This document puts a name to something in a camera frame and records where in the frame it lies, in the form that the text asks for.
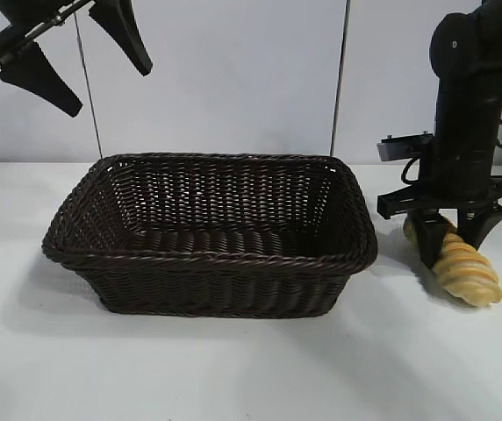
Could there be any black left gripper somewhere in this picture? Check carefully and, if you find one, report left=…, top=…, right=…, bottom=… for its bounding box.
left=0, top=0, right=154, bottom=118

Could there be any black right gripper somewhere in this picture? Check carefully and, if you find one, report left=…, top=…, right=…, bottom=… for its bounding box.
left=376, top=151, right=502, bottom=269

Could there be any long twisted bread loaf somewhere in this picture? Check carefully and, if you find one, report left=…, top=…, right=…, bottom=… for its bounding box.
left=402, top=217, right=502, bottom=308

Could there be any dark brown woven basket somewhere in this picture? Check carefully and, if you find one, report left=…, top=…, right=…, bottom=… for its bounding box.
left=39, top=151, right=379, bottom=319

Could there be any thin metal rod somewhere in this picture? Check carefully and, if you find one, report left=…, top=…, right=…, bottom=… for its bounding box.
left=74, top=12, right=104, bottom=159
left=329, top=0, right=351, bottom=154

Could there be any black right camera cable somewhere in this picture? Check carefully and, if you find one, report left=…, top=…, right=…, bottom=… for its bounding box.
left=399, top=155, right=427, bottom=185

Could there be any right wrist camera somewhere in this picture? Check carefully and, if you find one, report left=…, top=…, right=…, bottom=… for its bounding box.
left=376, top=133, right=435, bottom=162

